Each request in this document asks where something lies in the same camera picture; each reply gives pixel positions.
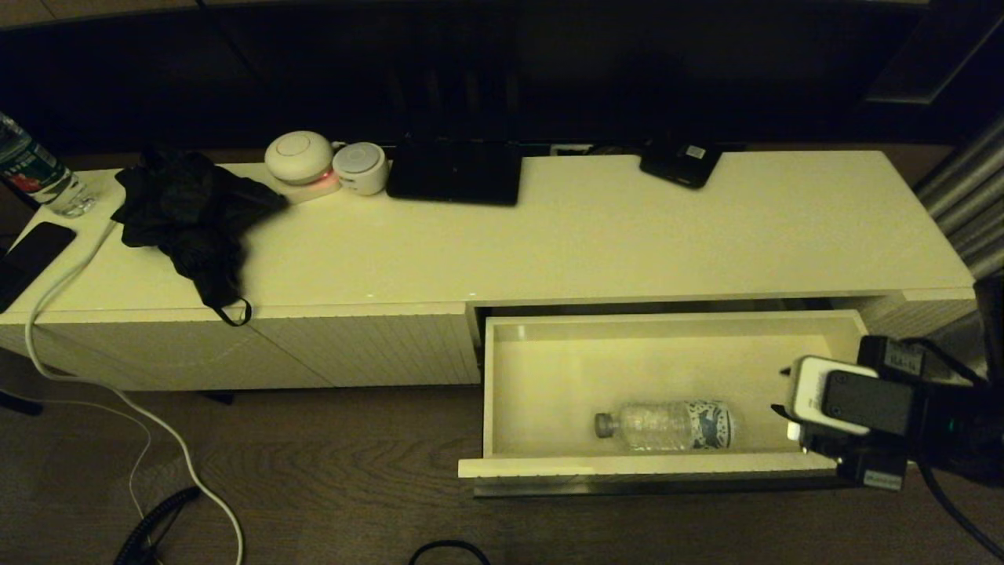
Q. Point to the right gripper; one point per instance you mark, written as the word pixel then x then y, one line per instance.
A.
pixel 855 463

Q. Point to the clear bottle with grey cap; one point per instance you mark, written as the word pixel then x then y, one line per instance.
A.
pixel 667 426

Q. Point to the white low cabinet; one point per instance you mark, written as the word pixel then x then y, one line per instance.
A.
pixel 471 251

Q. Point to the small black device with sticker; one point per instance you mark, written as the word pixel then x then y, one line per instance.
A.
pixel 678 166

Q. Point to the grey curtain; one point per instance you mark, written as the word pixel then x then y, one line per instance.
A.
pixel 965 204

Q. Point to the white ribbed cabinet front panel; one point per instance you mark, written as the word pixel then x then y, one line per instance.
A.
pixel 392 345
pixel 157 349

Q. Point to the black rectangular set-top box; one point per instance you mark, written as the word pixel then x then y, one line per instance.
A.
pixel 455 176

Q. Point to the large black television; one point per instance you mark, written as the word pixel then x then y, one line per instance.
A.
pixel 549 71

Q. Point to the white cylindrical speaker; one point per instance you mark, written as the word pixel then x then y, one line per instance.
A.
pixel 361 169

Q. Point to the white power strip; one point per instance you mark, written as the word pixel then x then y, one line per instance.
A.
pixel 318 190

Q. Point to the white dome-shaped device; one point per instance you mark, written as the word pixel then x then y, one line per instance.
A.
pixel 298 157

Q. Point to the black smartphone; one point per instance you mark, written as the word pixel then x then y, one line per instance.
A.
pixel 31 255

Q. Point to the water bottle with red label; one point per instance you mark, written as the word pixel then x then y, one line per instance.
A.
pixel 31 169

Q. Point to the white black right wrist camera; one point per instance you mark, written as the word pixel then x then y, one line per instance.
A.
pixel 808 392

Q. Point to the black rectangular frame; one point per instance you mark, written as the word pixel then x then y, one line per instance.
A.
pixel 902 86

